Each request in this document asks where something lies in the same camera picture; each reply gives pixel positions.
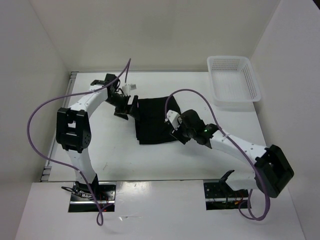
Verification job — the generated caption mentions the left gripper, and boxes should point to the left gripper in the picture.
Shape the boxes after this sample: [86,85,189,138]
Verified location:
[105,93,140,121]

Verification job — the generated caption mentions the black shorts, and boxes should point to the black shorts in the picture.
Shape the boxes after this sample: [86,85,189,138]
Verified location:
[135,96,181,145]

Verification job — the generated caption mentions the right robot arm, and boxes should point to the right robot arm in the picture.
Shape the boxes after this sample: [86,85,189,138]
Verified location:
[165,109,295,198]

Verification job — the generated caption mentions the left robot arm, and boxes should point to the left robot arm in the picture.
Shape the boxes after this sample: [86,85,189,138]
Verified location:
[56,73,140,200]

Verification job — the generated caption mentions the white plastic basket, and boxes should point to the white plastic basket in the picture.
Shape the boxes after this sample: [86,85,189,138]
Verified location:
[207,55,262,104]

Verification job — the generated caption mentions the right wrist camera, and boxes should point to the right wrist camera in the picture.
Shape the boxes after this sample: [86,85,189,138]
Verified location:
[165,110,182,131]

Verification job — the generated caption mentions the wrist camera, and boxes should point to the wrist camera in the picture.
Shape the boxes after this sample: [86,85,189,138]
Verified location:
[121,84,137,96]
[165,110,182,131]

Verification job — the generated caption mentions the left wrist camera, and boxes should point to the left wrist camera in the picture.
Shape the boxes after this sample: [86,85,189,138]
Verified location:
[121,84,137,96]

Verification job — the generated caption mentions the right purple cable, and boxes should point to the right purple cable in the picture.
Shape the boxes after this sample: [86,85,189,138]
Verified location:
[164,88,271,221]

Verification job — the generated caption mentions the purple cable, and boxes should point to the purple cable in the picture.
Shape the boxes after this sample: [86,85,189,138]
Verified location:
[164,88,271,221]
[26,58,132,227]

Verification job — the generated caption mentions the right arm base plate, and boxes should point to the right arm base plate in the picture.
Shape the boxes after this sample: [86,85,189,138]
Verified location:
[203,179,249,211]

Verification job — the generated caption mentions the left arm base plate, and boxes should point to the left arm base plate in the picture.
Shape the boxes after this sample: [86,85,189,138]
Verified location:
[62,181,116,213]

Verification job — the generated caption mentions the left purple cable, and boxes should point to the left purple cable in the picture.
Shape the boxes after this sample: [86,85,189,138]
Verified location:
[26,58,132,227]

